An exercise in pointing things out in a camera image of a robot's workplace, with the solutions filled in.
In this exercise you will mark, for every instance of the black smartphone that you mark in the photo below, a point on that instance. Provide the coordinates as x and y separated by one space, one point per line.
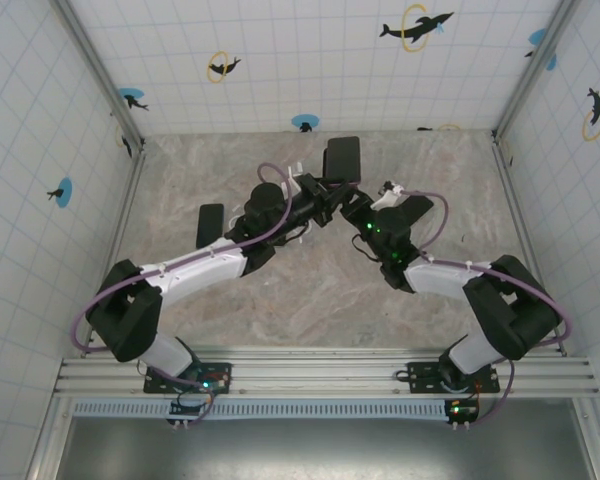
421 205
342 157
210 225

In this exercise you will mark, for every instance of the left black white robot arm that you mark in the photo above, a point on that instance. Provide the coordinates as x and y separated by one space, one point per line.
200 270

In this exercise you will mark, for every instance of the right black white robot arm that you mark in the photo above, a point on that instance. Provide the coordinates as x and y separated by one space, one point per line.
440 282

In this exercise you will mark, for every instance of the grey metal panel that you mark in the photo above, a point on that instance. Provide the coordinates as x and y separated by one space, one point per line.
320 450

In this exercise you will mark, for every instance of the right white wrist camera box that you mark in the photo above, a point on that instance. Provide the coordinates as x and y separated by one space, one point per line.
387 197

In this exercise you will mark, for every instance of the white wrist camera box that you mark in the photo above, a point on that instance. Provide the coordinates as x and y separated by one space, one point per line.
294 170
387 197

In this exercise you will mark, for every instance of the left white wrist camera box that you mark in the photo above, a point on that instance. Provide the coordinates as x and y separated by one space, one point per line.
294 170

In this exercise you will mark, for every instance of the right aluminium side rail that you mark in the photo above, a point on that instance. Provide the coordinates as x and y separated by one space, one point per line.
512 195

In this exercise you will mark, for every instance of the aluminium side rail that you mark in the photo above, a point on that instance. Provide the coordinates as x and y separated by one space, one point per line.
512 195
130 200

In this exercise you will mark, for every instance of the left aluminium side rail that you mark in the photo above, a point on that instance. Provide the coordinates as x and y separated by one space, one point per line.
130 200

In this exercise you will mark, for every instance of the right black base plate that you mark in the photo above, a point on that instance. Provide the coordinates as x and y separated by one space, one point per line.
420 372

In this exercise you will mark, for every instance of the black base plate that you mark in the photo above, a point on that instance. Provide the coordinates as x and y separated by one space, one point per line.
420 372
152 386

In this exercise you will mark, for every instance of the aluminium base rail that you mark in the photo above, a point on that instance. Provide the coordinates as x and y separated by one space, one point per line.
320 372

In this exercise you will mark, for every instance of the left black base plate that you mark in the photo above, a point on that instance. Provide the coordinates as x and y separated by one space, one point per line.
152 386

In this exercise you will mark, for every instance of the left aluminium corner post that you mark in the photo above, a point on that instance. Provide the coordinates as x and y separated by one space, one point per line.
100 70

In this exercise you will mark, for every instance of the aluminium corner post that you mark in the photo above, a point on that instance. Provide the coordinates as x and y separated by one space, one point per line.
100 70
535 65

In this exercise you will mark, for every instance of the right aluminium corner post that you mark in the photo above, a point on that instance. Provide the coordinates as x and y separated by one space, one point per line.
535 65

